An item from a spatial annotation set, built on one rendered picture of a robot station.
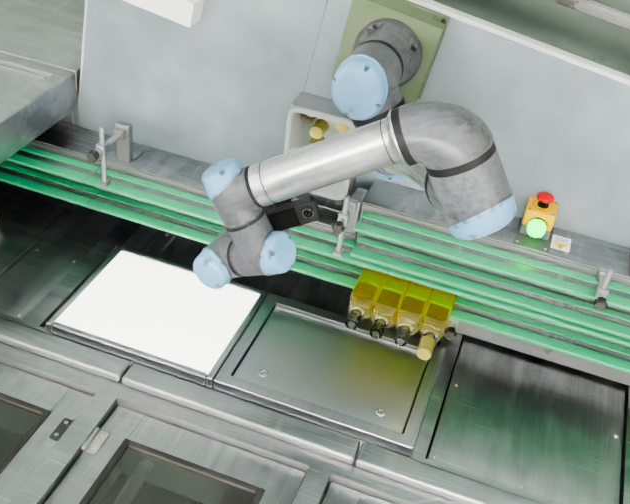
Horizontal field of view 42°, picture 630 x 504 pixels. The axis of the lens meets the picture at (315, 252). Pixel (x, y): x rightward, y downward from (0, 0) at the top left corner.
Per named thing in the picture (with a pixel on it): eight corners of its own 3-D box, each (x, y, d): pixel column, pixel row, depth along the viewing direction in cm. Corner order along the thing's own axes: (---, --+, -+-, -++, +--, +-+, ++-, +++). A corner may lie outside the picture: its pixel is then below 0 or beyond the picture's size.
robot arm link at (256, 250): (256, 229, 139) (211, 234, 146) (283, 283, 144) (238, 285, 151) (280, 205, 144) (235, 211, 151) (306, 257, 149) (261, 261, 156)
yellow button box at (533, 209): (522, 217, 201) (518, 233, 195) (530, 191, 196) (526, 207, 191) (551, 225, 199) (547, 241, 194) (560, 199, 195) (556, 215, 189)
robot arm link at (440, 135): (470, 89, 121) (187, 188, 137) (494, 154, 125) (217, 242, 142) (471, 65, 130) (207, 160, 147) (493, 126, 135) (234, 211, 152)
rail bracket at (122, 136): (129, 152, 226) (84, 192, 209) (127, 97, 216) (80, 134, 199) (145, 157, 225) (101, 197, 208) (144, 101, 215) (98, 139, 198)
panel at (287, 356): (119, 253, 221) (45, 331, 195) (118, 245, 220) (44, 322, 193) (444, 356, 203) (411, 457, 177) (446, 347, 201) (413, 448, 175)
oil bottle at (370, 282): (369, 267, 208) (344, 317, 192) (372, 249, 205) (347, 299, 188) (391, 273, 207) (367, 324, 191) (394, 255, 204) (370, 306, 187)
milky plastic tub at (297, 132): (292, 169, 215) (280, 185, 208) (300, 91, 202) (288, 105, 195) (355, 186, 212) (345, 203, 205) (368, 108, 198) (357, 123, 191)
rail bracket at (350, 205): (341, 237, 206) (325, 264, 196) (350, 180, 195) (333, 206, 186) (352, 240, 205) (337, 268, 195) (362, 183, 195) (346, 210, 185)
